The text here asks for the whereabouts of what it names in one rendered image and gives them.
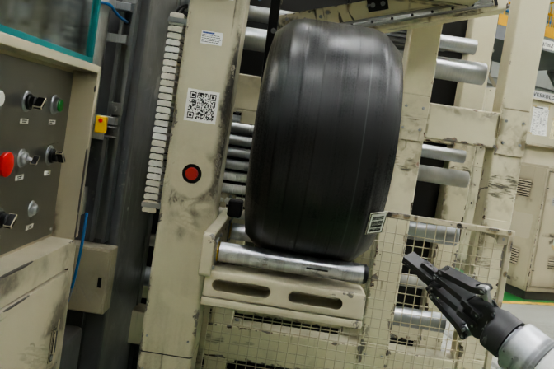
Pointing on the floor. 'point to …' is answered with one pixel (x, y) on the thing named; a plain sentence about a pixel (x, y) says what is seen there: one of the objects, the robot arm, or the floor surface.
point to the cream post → (174, 201)
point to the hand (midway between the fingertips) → (420, 268)
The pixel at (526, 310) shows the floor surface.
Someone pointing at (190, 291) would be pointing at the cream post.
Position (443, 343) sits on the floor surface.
